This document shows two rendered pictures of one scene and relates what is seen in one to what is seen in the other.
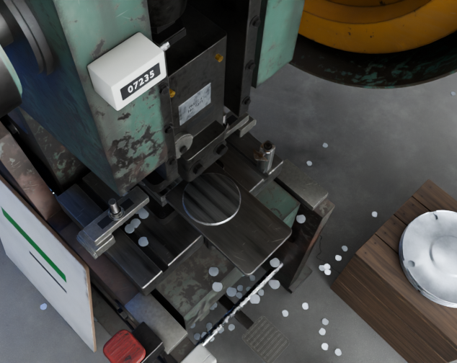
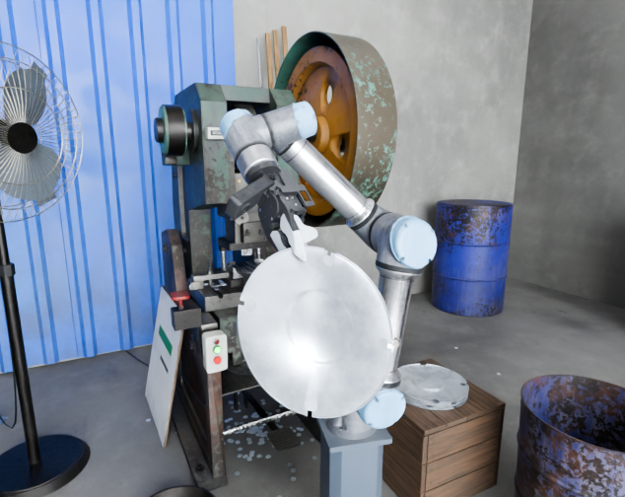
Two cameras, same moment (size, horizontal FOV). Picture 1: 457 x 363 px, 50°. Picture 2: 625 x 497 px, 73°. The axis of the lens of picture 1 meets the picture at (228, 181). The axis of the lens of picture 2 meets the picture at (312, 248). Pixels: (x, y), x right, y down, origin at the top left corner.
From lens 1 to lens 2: 137 cm
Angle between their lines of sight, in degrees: 51
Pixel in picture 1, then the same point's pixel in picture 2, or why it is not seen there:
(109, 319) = (185, 430)
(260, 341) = (279, 437)
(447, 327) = (413, 415)
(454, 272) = (427, 388)
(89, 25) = (208, 115)
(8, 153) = (176, 252)
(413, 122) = not seen: hidden behind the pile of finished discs
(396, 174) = not seen: hidden behind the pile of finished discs
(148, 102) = (224, 161)
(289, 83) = not seen: hidden behind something
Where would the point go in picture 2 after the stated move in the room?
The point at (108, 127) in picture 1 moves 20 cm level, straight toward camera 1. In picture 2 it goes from (207, 159) to (195, 159)
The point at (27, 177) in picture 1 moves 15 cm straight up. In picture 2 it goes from (179, 270) to (176, 239)
